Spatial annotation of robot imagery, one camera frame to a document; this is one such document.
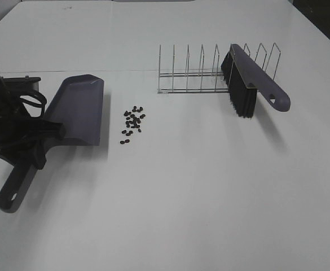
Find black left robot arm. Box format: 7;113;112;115
0;76;65;169

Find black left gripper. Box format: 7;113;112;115
0;115;66;169

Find pile of coffee beans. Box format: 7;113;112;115
120;105;146;145

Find metal wire rack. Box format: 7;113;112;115
157;42;281;94

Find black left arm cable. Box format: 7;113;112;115
9;91;47;118

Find purple plastic dustpan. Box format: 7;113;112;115
0;75;104;213

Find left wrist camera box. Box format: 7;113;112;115
2;76;41;91

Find purple brush black bristles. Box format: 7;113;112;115
221;43;291;118

